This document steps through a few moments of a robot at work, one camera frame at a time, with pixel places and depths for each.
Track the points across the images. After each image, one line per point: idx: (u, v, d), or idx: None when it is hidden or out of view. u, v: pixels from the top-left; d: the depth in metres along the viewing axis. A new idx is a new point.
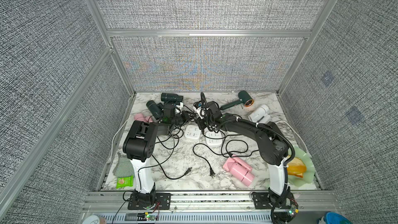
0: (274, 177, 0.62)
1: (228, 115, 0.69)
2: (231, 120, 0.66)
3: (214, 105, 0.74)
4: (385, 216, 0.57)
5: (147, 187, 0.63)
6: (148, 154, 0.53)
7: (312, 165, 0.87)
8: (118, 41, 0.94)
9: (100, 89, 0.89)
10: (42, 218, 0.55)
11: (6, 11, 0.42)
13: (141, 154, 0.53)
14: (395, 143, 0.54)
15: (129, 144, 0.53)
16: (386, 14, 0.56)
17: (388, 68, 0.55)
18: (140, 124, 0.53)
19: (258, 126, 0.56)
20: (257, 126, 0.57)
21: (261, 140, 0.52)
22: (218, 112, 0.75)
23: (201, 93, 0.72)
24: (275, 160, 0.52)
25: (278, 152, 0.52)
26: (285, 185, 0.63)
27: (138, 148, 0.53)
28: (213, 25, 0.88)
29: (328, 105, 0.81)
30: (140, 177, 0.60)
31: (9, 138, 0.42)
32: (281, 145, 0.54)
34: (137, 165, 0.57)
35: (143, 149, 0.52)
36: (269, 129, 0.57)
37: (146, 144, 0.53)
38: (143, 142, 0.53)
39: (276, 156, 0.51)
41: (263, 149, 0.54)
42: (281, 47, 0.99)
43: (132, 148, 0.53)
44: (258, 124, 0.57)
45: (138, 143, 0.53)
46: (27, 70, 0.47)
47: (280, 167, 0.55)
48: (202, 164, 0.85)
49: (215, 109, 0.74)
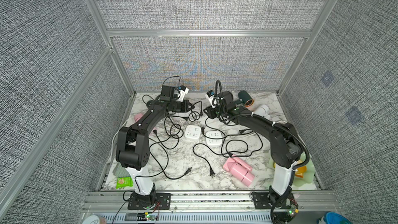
0: (276, 178, 0.63)
1: (243, 110, 0.66)
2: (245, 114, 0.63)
3: (228, 96, 0.70)
4: (385, 216, 0.57)
5: (147, 190, 0.63)
6: (144, 163, 0.50)
7: (312, 165, 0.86)
8: (118, 41, 0.94)
9: (100, 89, 0.89)
10: (42, 218, 0.55)
11: (6, 11, 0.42)
13: (136, 163, 0.50)
14: (395, 143, 0.54)
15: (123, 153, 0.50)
16: (386, 13, 0.56)
17: (388, 68, 0.55)
18: (126, 132, 0.49)
19: (275, 125, 0.54)
20: (273, 125, 0.54)
21: (276, 141, 0.50)
22: (231, 104, 0.72)
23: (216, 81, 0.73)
24: (285, 163, 0.51)
25: (292, 155, 0.50)
26: (287, 187, 0.64)
27: (131, 158, 0.49)
28: (213, 25, 0.88)
29: (328, 105, 0.81)
30: (139, 181, 0.58)
31: (8, 138, 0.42)
32: (294, 148, 0.52)
34: (133, 172, 0.55)
35: (137, 158, 0.49)
36: (286, 129, 0.54)
37: (139, 152, 0.49)
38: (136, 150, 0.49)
39: (288, 159, 0.50)
41: (275, 150, 0.53)
42: (281, 47, 0.99)
43: (126, 157, 0.50)
44: (274, 122, 0.55)
45: (132, 151, 0.50)
46: (27, 70, 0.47)
47: (288, 170, 0.54)
48: (202, 164, 0.85)
49: (228, 100, 0.71)
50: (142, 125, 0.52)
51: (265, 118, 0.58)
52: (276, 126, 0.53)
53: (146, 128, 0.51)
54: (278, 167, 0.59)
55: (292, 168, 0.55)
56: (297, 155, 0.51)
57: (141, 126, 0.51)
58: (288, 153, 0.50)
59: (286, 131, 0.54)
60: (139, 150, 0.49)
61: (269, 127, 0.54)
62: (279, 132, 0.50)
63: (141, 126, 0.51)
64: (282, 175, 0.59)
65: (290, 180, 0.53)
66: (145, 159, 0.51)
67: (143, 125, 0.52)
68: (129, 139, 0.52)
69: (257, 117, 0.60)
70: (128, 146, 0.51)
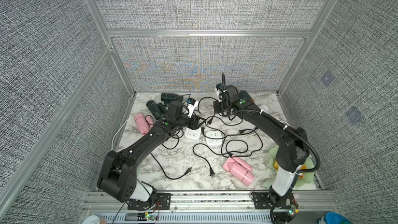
0: (280, 179, 0.61)
1: (248, 104, 0.60)
2: (253, 111, 0.58)
3: (232, 89, 0.65)
4: (385, 216, 0.57)
5: (144, 197, 0.62)
6: (125, 196, 0.43)
7: (312, 164, 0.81)
8: (118, 41, 0.94)
9: (100, 89, 0.89)
10: (42, 218, 0.55)
11: (6, 11, 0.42)
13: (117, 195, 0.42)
14: (395, 143, 0.54)
15: (106, 180, 0.44)
16: (386, 13, 0.56)
17: (388, 68, 0.55)
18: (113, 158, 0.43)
19: (286, 129, 0.50)
20: (284, 128, 0.50)
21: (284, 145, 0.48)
22: (235, 97, 0.66)
23: (223, 75, 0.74)
24: (290, 167, 0.50)
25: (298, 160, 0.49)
26: (289, 189, 0.65)
27: (114, 187, 0.43)
28: (213, 25, 0.88)
29: (328, 105, 0.81)
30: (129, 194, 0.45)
31: (9, 138, 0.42)
32: (301, 153, 0.50)
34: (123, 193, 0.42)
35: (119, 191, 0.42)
36: (298, 135, 0.52)
37: (122, 186, 0.42)
38: (119, 182, 0.42)
39: (295, 164, 0.48)
41: (281, 153, 0.51)
42: (281, 47, 0.99)
43: (108, 185, 0.43)
44: (286, 126, 0.51)
45: (115, 180, 0.44)
46: (27, 70, 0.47)
47: (292, 174, 0.53)
48: (202, 164, 0.85)
49: (232, 93, 0.65)
50: (133, 153, 0.46)
51: (275, 121, 0.53)
52: (287, 130, 0.50)
53: (136, 157, 0.45)
54: (280, 168, 0.58)
55: (297, 172, 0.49)
56: (303, 160, 0.50)
57: (132, 154, 0.45)
58: (295, 159, 0.47)
59: (297, 137, 0.53)
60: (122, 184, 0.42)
61: (280, 130, 0.50)
62: (289, 138, 0.47)
63: (132, 154, 0.45)
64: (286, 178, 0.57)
65: (293, 182, 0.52)
66: (128, 192, 0.44)
67: (134, 154, 0.46)
68: (116, 164, 0.48)
69: (266, 116, 0.55)
70: (113, 172, 0.46)
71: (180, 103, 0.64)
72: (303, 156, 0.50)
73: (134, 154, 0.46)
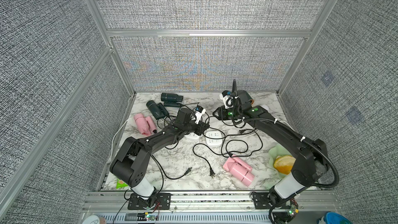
0: (284, 184, 0.61)
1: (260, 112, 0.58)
2: (267, 120, 0.55)
3: (244, 96, 0.62)
4: (385, 216, 0.57)
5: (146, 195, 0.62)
6: (133, 183, 0.45)
7: None
8: (118, 41, 0.94)
9: (100, 89, 0.89)
10: (42, 218, 0.55)
11: (6, 11, 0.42)
13: (127, 179, 0.45)
14: (395, 143, 0.54)
15: (117, 166, 0.46)
16: (386, 13, 0.56)
17: (388, 68, 0.55)
18: (131, 143, 0.48)
19: (303, 141, 0.47)
20: (301, 140, 0.47)
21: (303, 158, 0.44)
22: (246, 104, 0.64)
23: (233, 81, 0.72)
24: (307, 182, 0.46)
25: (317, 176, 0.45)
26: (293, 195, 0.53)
27: (125, 172, 0.45)
28: (213, 25, 0.88)
29: (328, 105, 0.81)
30: (134, 189, 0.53)
31: (9, 138, 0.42)
32: (321, 168, 0.46)
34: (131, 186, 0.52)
35: (130, 175, 0.45)
36: (317, 149, 0.48)
37: (134, 169, 0.45)
38: (132, 166, 0.45)
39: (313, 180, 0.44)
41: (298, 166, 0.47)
42: (281, 47, 0.99)
43: (118, 170, 0.46)
44: (304, 138, 0.48)
45: (128, 165, 0.46)
46: (27, 70, 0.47)
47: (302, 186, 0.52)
48: (202, 164, 0.85)
49: (244, 100, 0.62)
50: (149, 141, 0.51)
51: (292, 130, 0.50)
52: (305, 142, 0.46)
53: (151, 145, 0.49)
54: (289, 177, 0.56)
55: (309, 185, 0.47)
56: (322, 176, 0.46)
57: (148, 142, 0.50)
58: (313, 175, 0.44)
59: (315, 150, 0.49)
60: (136, 167, 0.45)
61: (297, 141, 0.47)
62: (309, 152, 0.44)
63: (147, 142, 0.50)
64: (292, 184, 0.57)
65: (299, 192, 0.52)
66: (137, 179, 0.46)
67: (150, 142, 0.50)
68: (130, 151, 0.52)
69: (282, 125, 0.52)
70: (127, 158, 0.48)
71: (188, 110, 0.70)
72: (323, 171, 0.46)
73: (150, 142, 0.50)
